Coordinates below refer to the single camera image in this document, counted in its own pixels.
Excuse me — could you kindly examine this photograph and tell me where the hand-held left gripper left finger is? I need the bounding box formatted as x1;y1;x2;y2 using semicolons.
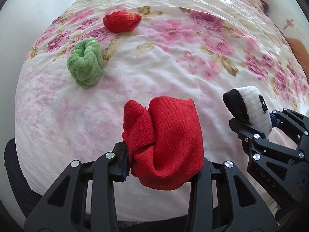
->
24;141;129;232

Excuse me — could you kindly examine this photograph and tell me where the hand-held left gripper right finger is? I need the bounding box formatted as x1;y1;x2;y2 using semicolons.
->
187;157;279;232

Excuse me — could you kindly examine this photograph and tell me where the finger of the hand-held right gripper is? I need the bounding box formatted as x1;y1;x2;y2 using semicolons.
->
229;117;269;160
270;108;309;148

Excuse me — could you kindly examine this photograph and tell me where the black and white plush sock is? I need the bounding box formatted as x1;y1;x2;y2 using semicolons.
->
222;86;273;137

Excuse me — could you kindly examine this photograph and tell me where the plain red knit sock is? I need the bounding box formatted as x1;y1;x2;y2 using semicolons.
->
121;96;205;191

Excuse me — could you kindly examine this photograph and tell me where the orange pillow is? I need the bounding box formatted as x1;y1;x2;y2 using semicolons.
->
285;37;309;78

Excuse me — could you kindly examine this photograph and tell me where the pink floral blanket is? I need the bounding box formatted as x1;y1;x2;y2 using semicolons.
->
14;0;309;220

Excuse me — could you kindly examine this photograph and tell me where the small green fuzzy sock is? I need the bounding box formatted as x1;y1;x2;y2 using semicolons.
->
67;38;106;89

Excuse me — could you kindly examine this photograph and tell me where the red sock with gold print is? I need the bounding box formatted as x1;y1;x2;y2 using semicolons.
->
103;11;142;32

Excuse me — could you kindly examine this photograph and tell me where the red knot wall ornament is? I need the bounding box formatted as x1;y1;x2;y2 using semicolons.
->
283;18;295;31

